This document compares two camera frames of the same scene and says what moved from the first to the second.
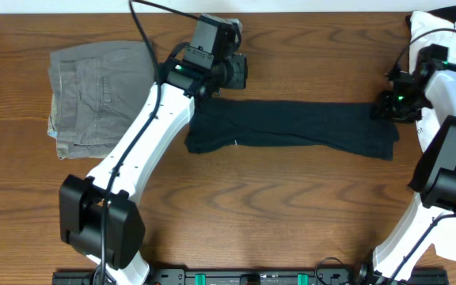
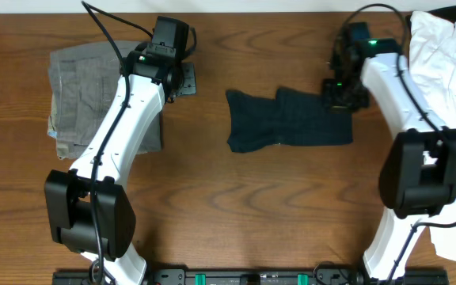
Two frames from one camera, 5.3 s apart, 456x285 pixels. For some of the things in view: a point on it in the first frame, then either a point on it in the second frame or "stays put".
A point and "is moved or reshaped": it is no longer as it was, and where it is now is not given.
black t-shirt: x=351 y=127 is moved or reshaped
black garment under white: x=452 y=13 stays put
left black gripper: x=241 y=72 to x=190 y=87
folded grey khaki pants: x=98 y=92 stays put
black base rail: x=255 y=277 stays put
